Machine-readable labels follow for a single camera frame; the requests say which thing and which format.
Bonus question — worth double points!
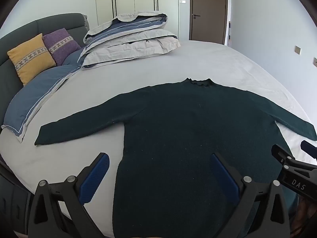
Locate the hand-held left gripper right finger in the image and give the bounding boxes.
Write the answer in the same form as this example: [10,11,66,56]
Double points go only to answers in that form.
[211,153,291,238]

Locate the bed with white sheet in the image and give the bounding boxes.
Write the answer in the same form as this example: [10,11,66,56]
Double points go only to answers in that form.
[0,38,312,238]

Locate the dark grey sofa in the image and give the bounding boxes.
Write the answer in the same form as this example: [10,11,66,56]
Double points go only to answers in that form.
[0,13,90,127]

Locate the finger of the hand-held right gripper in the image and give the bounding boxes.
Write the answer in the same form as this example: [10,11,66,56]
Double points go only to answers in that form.
[271,144,295,170]
[300,140,317,159]

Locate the purple patterned cushion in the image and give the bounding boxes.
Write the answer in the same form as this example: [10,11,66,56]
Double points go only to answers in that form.
[42,28,82,65]

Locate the yellow patterned cushion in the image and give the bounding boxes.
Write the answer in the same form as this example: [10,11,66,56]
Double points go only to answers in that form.
[7,33,57,86]

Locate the small blue pillow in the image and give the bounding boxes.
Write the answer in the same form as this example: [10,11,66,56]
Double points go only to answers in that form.
[62,49,85,66]

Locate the dark green sweater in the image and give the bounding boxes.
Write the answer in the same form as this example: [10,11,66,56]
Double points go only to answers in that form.
[34,78,317,238]

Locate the white wardrobe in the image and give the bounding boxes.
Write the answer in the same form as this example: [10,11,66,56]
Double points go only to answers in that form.
[95,0,179,39]

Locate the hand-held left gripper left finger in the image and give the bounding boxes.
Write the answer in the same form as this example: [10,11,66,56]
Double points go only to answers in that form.
[28,152,110,238]

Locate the folded grey blue duvet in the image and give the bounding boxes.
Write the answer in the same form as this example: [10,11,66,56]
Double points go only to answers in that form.
[77,10,181,70]

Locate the brown door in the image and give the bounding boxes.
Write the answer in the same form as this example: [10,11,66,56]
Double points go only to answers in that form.
[189,0,229,45]

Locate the large blue pillow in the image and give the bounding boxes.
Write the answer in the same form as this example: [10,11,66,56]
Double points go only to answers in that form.
[1,63,83,143]

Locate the person's right hand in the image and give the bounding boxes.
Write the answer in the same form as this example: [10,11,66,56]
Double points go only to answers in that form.
[296,196,317,228]

